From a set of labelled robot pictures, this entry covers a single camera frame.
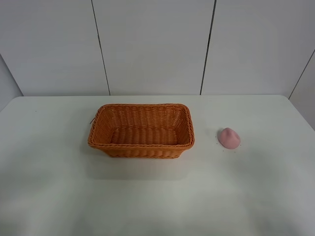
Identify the pink peach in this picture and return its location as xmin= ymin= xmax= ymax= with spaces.
xmin=218 ymin=127 xmax=241 ymax=149

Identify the orange woven plastic basket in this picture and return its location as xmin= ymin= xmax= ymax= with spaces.
xmin=88 ymin=103 xmax=194 ymax=159

